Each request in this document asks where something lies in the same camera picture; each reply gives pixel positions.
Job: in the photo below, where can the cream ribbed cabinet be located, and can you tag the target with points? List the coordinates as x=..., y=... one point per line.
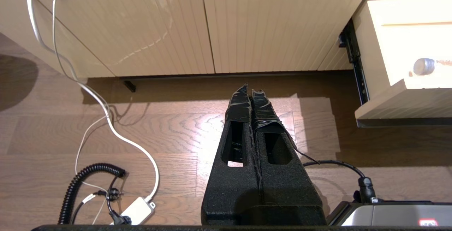
x=159, y=29

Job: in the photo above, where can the black drawer slide rail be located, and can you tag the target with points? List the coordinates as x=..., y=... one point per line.
x=356, y=65

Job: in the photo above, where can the black cabinet foot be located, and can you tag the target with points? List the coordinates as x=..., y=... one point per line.
x=129, y=86

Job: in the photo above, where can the clear bottle with white cap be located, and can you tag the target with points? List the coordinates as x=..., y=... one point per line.
x=423, y=66

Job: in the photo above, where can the white power adapter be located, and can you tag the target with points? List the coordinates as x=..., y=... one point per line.
x=137, y=210

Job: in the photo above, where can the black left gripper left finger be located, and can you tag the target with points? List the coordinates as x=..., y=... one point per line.
x=229, y=188

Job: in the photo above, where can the grey robot base panel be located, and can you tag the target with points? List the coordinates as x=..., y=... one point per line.
x=388, y=214

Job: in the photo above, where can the cabinet drawer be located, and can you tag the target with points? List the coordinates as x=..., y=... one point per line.
x=399, y=40

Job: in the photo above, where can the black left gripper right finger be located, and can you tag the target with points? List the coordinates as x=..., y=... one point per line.
x=286, y=188

